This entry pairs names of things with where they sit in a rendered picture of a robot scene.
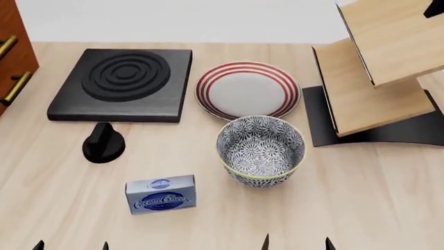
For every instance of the black stove knob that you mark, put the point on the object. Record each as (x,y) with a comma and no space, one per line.
(102,148)

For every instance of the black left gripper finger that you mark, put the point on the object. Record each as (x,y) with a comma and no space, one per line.
(38,246)
(105,247)

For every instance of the red striped white plate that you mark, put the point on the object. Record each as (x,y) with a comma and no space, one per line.
(243,91)

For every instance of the brown wooden cabinet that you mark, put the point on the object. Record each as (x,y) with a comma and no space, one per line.
(14,52)

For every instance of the grey cream cheese box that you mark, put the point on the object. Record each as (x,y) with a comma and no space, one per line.
(161,198)

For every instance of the wooden rack with black base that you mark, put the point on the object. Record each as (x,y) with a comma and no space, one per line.
(378,78)

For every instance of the blue white patterned bowl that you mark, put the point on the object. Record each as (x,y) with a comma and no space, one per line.
(261,148)

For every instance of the black square stove burner plate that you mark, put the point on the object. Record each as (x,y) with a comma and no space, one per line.
(145,104)

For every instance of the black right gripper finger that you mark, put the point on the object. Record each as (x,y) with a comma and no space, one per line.
(331,244)
(266,243)

